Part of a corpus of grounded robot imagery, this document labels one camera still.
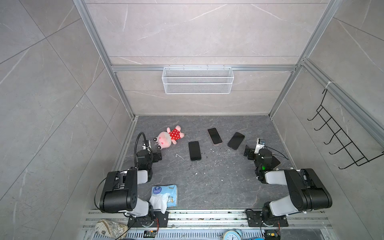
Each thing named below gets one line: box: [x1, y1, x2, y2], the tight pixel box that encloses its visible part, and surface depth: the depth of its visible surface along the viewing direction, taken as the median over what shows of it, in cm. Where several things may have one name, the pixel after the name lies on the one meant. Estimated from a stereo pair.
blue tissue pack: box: [151, 184, 178, 208], surface depth 79 cm
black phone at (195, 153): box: [188, 141, 202, 161], surface depth 102 cm
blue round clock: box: [222, 228, 243, 240], surface depth 67 cm
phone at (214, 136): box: [207, 127, 224, 146], surface depth 109 cm
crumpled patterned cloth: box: [94, 219, 129, 240], surface depth 70 cm
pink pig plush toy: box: [153, 125, 185, 150], surface depth 102 cm
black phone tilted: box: [227, 131, 245, 151], surface depth 106 cm
